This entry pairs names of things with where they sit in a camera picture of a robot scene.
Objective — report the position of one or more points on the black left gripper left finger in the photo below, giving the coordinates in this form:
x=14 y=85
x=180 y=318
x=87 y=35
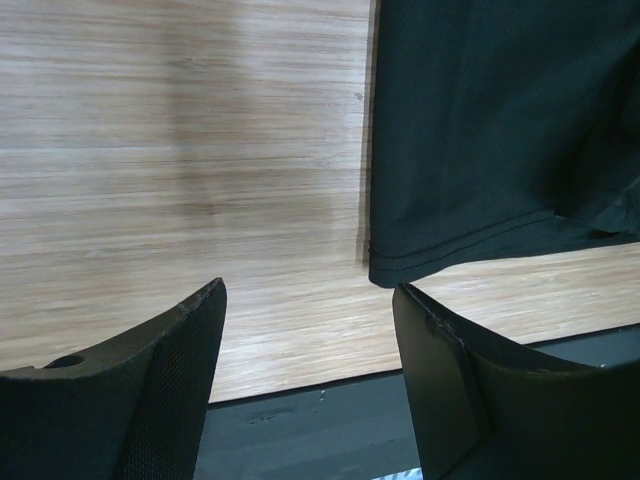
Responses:
x=130 y=407

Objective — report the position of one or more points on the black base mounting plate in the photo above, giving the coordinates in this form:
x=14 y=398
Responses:
x=360 y=428

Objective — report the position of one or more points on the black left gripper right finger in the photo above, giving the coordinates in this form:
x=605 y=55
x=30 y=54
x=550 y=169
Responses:
x=486 y=407

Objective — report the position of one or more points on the black t shirt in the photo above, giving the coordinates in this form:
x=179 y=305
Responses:
x=501 y=129

